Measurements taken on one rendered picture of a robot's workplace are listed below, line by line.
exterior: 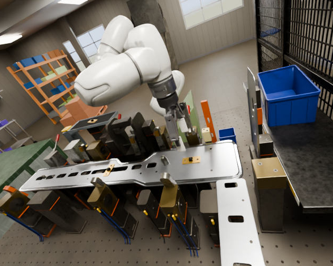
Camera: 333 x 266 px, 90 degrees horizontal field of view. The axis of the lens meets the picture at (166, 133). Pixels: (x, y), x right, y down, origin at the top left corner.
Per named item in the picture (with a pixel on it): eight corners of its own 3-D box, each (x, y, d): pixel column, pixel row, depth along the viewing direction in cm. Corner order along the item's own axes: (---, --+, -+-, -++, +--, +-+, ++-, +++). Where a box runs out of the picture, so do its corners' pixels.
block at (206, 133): (216, 181, 98) (201, 132, 78) (215, 176, 100) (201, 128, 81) (222, 181, 96) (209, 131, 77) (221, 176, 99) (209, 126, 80)
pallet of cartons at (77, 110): (66, 135, 468) (46, 112, 429) (88, 113, 573) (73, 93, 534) (92, 127, 444) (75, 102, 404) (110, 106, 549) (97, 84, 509)
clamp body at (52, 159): (74, 190, 139) (42, 160, 120) (82, 178, 148) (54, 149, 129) (80, 189, 136) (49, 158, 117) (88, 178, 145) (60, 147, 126)
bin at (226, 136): (221, 148, 118) (218, 138, 113) (220, 139, 126) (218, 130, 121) (237, 145, 114) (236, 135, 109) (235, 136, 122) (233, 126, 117)
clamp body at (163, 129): (174, 179, 110) (152, 135, 91) (176, 167, 119) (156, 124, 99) (183, 178, 108) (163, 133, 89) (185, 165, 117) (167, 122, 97)
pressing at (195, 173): (13, 196, 108) (11, 194, 107) (40, 169, 125) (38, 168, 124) (244, 180, 60) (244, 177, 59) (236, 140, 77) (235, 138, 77)
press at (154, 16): (181, 64, 666) (158, -14, 533) (180, 73, 572) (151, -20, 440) (151, 75, 703) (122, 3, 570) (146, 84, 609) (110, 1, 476)
